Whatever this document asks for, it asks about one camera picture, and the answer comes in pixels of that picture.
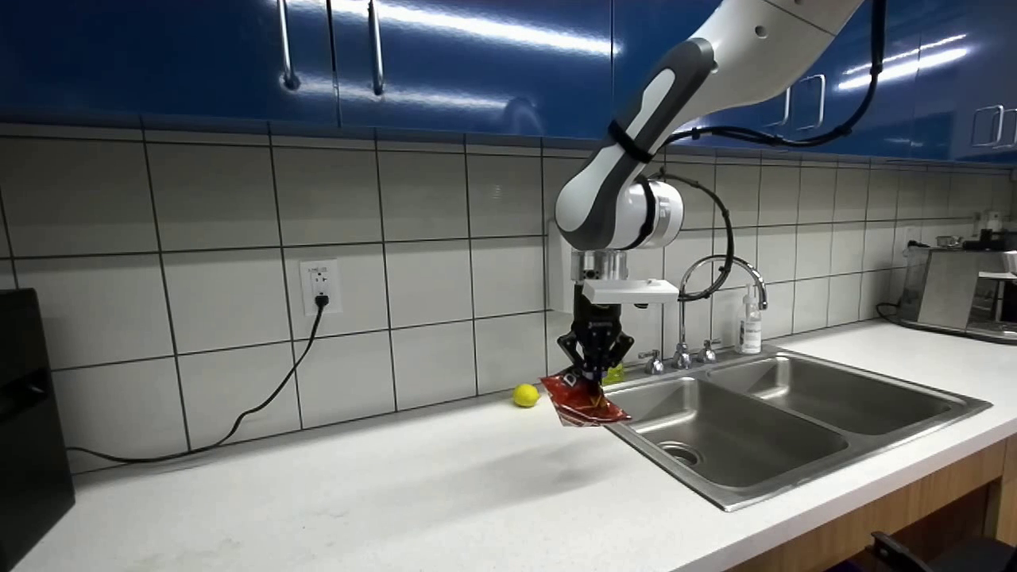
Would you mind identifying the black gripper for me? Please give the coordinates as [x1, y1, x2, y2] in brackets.
[557, 283, 639, 387]

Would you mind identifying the red snack packet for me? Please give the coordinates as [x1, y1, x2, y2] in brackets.
[536, 370, 628, 430]

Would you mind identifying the stainless steel double sink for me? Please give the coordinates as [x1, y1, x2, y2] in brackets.
[604, 348, 995, 515]

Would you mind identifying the chrome gooseneck faucet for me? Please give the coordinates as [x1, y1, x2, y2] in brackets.
[678, 251, 772, 370]

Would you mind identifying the blue upper cabinet door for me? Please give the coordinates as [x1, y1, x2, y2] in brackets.
[0, 0, 336, 126]
[796, 0, 964, 164]
[327, 0, 621, 145]
[611, 0, 809, 160]
[950, 56, 1017, 164]

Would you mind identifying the wooden lower cabinet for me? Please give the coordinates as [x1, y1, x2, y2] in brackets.
[727, 434, 1017, 572]

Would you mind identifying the toaster oven at right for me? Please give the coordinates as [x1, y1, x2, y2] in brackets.
[899, 227, 1017, 348]

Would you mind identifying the black chair part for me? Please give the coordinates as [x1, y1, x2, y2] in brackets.
[869, 527, 1017, 572]

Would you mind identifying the black countertop appliance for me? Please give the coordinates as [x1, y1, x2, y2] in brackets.
[0, 287, 81, 572]

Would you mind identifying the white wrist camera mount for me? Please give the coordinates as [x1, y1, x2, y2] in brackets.
[577, 274, 682, 313]

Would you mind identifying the white wall power outlet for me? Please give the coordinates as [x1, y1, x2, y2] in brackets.
[298, 258, 345, 317]

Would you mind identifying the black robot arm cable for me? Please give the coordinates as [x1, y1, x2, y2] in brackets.
[604, 0, 889, 304]

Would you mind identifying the black appliance power cord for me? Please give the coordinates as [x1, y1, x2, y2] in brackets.
[68, 291, 334, 468]

